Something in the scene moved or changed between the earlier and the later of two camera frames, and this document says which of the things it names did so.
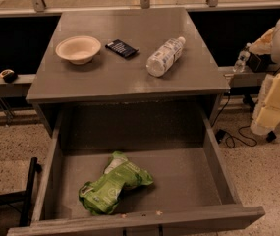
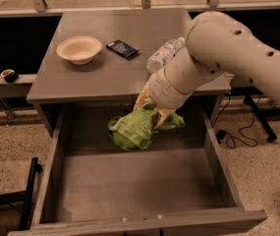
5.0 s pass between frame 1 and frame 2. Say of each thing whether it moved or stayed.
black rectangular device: stayed
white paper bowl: stayed
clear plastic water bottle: stayed
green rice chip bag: moved
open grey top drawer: stayed
